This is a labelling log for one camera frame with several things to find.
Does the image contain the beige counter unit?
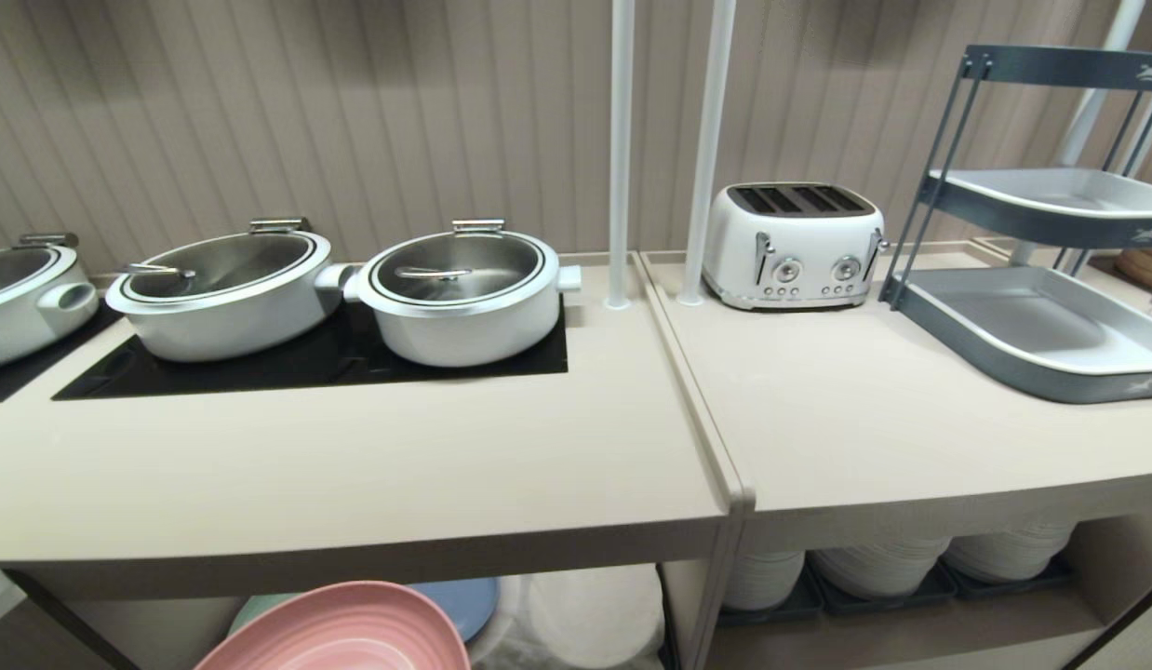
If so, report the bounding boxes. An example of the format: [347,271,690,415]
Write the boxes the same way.
[0,251,756,670]
[636,237,1152,670]

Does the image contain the white plate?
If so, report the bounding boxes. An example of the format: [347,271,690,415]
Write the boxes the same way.
[468,564,666,670]

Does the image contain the blue plate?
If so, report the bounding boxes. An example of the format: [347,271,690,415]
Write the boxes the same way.
[409,578,500,643]

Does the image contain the pink plate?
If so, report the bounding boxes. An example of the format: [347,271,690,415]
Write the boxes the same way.
[194,581,471,670]

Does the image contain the light green plate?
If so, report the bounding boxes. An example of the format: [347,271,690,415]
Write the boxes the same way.
[226,594,302,639]

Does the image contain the white chafing pot with lid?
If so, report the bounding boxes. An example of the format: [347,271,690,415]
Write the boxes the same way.
[0,233,100,372]
[105,218,354,363]
[343,220,583,368]

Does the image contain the white support pole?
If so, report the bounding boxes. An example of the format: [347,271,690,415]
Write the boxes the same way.
[605,0,636,310]
[1010,0,1146,267]
[678,0,738,306]

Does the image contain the white four-slot toaster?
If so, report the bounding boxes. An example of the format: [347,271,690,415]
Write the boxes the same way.
[702,181,890,311]

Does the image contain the black induction cooktop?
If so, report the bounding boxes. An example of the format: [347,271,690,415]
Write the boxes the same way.
[0,303,123,404]
[52,296,569,402]

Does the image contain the stack of white bowls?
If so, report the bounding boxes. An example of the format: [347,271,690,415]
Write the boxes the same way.
[722,550,807,612]
[809,534,952,599]
[942,521,1078,584]

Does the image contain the grey three-tier tray rack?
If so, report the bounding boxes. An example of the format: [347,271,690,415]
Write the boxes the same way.
[879,44,1152,405]

